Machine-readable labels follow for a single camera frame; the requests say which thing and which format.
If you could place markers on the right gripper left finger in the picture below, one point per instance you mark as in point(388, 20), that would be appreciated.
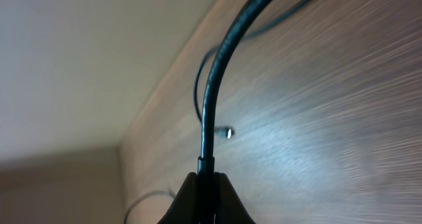
point(184, 208)

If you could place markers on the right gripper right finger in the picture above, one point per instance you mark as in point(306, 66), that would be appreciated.
point(229, 207)

